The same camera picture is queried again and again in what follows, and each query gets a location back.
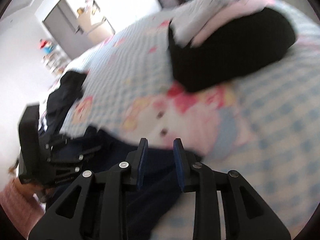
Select folded pink garment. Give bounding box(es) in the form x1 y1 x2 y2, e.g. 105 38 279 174
191 0 272 47

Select blue checkered cartoon blanket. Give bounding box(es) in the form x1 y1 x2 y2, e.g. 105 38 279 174
61 0 319 237

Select black jacket on bed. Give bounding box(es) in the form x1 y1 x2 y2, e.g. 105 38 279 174
39 70 87 142

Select grey door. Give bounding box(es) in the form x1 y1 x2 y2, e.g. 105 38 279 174
42 0 93 60

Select navy striped track pants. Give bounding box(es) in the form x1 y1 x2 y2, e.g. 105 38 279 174
44 126 201 240

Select person left hand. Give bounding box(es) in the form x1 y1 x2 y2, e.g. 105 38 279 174
14 178 55 200

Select red blue plush toy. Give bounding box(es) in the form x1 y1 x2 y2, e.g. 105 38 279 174
40 39 54 54

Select small white shelf rack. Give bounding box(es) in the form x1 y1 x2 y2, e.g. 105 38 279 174
43 50 70 76

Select beige refrigerator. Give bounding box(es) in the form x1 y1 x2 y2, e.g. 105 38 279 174
76 8 115 45

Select folded white printed garment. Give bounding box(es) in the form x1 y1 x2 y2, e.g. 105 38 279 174
171 0 238 47

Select folded black garment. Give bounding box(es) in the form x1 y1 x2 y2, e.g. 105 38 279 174
168 8 296 93

